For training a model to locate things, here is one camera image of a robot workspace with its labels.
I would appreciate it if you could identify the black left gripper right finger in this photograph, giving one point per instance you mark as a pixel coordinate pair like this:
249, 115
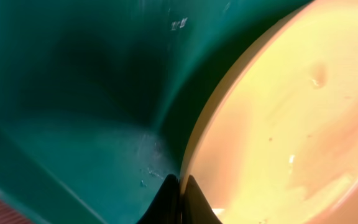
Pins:
195, 208

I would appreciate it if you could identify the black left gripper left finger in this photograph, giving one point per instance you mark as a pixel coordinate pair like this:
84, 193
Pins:
164, 208

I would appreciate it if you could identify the yellow-green plate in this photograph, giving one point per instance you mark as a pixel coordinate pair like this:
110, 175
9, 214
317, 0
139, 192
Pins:
277, 140

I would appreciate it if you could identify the blue plastic tray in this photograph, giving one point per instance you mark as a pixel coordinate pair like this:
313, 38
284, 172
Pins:
98, 98

